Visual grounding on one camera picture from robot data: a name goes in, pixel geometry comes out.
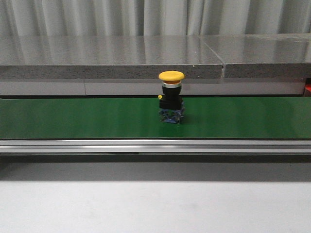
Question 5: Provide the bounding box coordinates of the grey pleated curtain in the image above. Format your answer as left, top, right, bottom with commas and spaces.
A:
0, 0, 311, 36

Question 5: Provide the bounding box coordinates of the aluminium conveyor side rail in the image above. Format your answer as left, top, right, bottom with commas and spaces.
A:
0, 139, 311, 155

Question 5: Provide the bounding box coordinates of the red object at right edge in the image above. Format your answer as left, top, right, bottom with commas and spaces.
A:
303, 83, 311, 97

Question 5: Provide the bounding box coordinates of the grey stone counter slab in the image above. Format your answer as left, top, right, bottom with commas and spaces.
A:
0, 33, 311, 97

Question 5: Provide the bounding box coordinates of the green conveyor belt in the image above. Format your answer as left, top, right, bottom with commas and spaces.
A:
0, 97, 311, 139

